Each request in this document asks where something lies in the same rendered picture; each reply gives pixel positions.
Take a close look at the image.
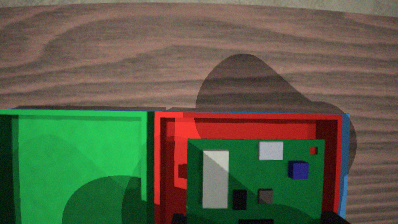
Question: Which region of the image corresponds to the red bin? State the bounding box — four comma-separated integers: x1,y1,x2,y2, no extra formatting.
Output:
154,112,342,224

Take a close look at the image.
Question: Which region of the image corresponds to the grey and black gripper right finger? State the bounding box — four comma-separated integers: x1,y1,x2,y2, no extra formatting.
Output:
320,211,350,224

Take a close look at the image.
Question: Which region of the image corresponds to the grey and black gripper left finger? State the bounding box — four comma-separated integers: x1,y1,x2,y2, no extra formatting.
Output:
171,213,187,224

